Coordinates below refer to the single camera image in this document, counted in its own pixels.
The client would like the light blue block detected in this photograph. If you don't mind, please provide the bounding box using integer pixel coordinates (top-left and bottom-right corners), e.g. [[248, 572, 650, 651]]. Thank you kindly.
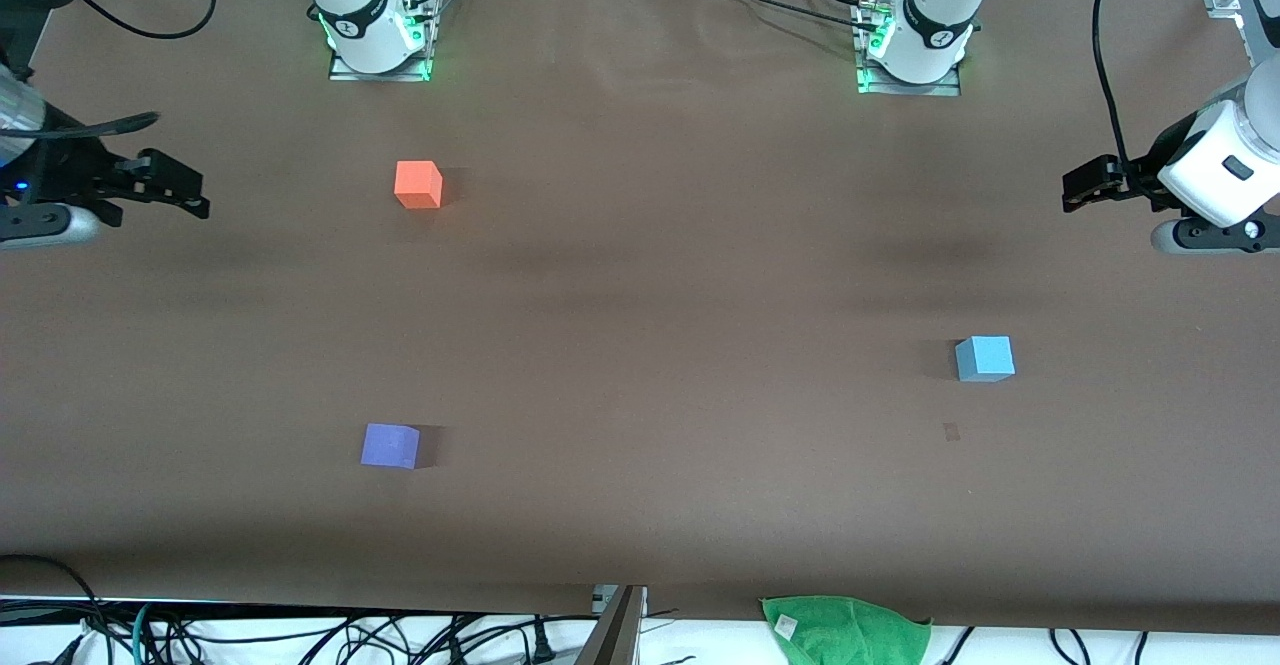
[[954, 335, 1016, 383]]

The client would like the orange block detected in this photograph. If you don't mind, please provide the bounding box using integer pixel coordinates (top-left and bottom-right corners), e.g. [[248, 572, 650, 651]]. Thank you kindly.
[[394, 160, 444, 210]]

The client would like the purple block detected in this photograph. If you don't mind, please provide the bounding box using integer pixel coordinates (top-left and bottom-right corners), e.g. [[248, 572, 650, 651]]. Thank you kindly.
[[360, 423, 421, 470]]

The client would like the green cloth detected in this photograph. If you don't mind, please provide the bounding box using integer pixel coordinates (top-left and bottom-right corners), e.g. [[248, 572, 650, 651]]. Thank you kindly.
[[760, 595, 933, 665]]

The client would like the brown table cover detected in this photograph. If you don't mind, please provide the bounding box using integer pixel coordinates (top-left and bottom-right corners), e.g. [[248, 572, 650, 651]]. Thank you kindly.
[[0, 0, 1280, 636]]

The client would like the grey metal bar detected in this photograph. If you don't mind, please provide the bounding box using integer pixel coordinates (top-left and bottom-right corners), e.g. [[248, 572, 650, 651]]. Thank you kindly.
[[578, 585, 649, 665]]

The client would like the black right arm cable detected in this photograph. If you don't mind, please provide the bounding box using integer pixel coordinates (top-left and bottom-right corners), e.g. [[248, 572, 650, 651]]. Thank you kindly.
[[0, 0, 219, 139]]

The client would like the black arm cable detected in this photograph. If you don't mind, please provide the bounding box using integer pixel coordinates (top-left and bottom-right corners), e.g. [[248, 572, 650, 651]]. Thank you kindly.
[[0, 0, 219, 139], [1091, 0, 1161, 178]]

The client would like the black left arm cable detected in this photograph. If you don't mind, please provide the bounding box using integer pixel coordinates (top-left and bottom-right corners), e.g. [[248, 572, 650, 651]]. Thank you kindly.
[[1091, 0, 1161, 178]]

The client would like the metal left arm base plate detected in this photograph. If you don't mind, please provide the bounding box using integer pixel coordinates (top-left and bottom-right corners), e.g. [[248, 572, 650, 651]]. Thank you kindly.
[[855, 0, 964, 98]]

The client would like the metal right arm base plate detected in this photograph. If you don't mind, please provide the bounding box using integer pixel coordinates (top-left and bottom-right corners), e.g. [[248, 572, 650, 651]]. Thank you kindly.
[[328, 0, 442, 83]]

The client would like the black cable on table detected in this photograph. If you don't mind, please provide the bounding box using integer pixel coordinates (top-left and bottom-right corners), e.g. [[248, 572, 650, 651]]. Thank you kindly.
[[685, 0, 881, 34]]

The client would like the black looping floor cable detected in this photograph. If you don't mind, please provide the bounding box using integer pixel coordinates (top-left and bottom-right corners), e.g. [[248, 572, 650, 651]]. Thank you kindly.
[[0, 554, 107, 665]]

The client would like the teal cable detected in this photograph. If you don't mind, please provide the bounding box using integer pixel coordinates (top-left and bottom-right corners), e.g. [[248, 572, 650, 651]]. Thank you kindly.
[[132, 602, 163, 665]]

